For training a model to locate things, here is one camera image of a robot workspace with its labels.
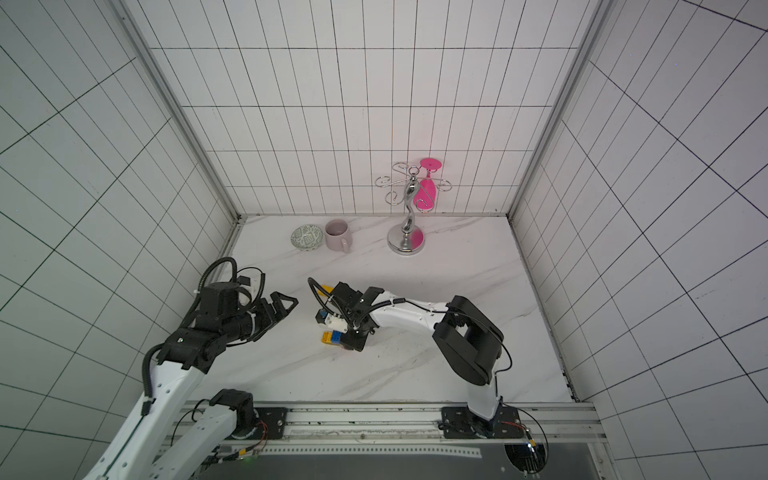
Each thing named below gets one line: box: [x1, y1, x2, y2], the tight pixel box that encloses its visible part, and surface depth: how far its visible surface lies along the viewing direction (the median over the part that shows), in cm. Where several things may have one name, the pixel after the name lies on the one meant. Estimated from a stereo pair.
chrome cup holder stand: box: [375, 162, 452, 255], surface depth 101 cm
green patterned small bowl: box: [291, 224, 323, 251], surface depth 112 cm
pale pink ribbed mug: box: [325, 218, 352, 253], surface depth 107 cm
